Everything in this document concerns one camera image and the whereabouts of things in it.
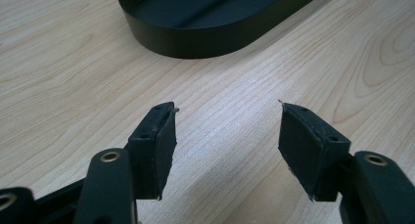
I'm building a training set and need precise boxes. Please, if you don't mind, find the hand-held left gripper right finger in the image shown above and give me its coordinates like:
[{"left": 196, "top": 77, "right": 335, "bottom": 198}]
[{"left": 277, "top": 102, "right": 352, "bottom": 202}]

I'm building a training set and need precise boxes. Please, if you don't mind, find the black key rack with tray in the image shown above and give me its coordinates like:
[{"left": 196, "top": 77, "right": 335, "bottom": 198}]
[{"left": 116, "top": 0, "right": 329, "bottom": 60}]

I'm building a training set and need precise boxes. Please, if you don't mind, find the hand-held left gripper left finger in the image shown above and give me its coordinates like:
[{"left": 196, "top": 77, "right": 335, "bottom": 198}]
[{"left": 125, "top": 101, "right": 179, "bottom": 202}]

